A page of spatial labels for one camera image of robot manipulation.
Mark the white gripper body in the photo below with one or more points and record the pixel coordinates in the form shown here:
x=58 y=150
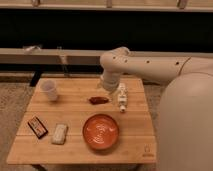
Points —
x=122 y=97

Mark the orange ceramic bowl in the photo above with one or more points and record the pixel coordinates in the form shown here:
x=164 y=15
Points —
x=100 y=132

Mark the white wrapped snack packet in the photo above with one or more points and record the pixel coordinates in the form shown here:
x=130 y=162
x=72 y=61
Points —
x=59 y=134

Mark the long grey rail beam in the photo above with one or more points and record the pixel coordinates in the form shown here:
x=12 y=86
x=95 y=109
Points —
x=75 y=57

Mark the dark red pepper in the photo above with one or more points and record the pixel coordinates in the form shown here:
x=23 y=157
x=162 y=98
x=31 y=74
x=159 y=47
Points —
x=98 y=100

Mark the wooden slatted table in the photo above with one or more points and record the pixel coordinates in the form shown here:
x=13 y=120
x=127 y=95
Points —
x=136 y=145

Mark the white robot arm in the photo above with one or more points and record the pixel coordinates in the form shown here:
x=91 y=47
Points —
x=183 y=120

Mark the dark snack box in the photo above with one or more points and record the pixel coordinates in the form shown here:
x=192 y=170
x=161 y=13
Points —
x=37 y=127

